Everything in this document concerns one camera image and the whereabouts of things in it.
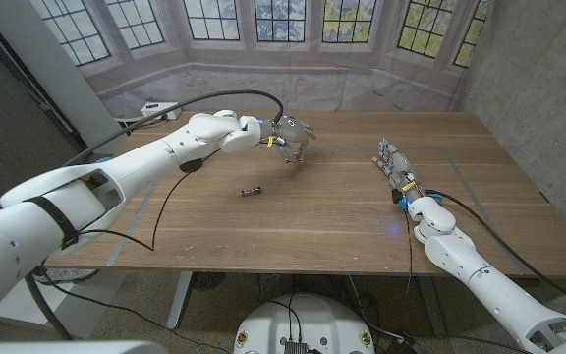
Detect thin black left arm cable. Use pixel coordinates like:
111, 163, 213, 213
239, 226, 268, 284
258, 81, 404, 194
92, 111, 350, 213
31, 148, 233, 354

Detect black round fan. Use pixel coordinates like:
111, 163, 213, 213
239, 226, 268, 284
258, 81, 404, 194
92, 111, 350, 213
190, 271, 227, 292

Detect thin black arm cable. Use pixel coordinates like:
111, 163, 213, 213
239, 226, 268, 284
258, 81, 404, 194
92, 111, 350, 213
403, 209, 414, 284
31, 148, 233, 354

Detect black cylindrical container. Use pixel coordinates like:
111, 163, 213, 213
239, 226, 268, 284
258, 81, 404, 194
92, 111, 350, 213
178, 157, 204, 174

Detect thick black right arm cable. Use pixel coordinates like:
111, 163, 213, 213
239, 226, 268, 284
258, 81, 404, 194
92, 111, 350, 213
424, 188, 566, 309

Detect white floor platform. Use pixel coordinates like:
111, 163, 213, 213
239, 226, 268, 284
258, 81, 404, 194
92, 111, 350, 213
0, 268, 130, 340

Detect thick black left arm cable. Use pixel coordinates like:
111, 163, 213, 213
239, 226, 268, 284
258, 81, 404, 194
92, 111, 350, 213
22, 89, 285, 341

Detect printed window backdrop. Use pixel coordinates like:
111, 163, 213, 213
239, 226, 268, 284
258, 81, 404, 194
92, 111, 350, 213
29, 0, 493, 119

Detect white power strip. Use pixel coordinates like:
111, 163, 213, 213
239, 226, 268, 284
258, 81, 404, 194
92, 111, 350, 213
141, 101, 183, 122

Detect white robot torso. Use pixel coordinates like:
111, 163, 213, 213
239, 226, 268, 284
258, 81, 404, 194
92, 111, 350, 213
232, 293, 376, 354

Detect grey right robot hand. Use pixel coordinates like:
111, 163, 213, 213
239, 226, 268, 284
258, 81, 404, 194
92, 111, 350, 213
371, 138, 426, 203

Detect white table leg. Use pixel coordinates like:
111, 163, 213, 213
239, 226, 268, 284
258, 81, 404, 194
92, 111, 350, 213
166, 270, 194, 330

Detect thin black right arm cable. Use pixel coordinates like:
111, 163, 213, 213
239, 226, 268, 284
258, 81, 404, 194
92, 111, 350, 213
403, 209, 414, 284

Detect grey table leg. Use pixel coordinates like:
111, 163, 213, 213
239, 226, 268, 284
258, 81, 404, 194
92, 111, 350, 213
418, 274, 447, 339

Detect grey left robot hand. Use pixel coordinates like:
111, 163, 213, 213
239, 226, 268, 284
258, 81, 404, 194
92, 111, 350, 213
260, 114, 318, 165

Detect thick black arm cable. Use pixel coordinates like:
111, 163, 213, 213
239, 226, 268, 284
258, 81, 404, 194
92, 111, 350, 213
424, 188, 566, 309
22, 89, 285, 341

